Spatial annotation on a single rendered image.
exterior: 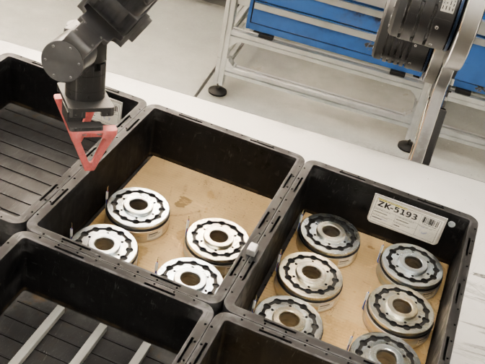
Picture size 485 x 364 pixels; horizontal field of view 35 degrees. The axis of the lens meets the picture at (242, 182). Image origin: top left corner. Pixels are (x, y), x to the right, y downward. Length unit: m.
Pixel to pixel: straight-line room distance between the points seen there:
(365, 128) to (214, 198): 1.99
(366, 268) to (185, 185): 0.35
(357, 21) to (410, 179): 1.35
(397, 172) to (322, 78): 1.84
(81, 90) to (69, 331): 0.34
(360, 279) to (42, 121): 0.66
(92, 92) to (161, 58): 2.37
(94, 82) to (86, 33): 0.10
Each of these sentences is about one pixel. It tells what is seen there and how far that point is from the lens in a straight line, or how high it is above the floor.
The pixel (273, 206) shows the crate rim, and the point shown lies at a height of 0.93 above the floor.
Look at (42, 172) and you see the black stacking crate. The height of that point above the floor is 0.83.
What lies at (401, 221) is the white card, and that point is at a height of 0.88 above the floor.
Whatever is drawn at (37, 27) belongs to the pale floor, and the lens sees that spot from 3.65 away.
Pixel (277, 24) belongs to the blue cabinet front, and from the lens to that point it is 3.08.
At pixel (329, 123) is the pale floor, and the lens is 3.24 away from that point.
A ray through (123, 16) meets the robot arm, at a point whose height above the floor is 1.20.
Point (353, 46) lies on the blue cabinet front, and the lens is 3.06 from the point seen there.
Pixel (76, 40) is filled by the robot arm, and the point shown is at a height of 1.18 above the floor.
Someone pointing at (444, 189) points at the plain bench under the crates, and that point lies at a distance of 1.77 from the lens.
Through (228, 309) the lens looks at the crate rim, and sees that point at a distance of 1.01.
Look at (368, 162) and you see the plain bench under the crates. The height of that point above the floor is 0.70.
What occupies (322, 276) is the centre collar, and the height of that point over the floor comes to 0.87.
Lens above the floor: 1.66
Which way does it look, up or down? 37 degrees down
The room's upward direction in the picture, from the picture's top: 12 degrees clockwise
